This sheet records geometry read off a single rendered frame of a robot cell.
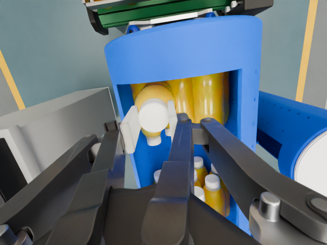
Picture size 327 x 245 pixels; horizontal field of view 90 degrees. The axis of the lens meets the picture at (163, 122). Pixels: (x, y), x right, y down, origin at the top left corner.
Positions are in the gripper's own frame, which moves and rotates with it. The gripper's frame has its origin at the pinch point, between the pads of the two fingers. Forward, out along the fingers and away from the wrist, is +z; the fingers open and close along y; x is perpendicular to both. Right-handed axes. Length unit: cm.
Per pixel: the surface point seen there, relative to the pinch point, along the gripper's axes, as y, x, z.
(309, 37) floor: 122, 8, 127
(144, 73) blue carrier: -0.5, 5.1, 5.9
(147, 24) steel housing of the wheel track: -0.3, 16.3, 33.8
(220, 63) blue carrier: 9.2, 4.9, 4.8
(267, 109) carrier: 44, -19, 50
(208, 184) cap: 9.8, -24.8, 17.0
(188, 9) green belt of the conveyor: 11.8, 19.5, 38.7
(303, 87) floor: 124, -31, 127
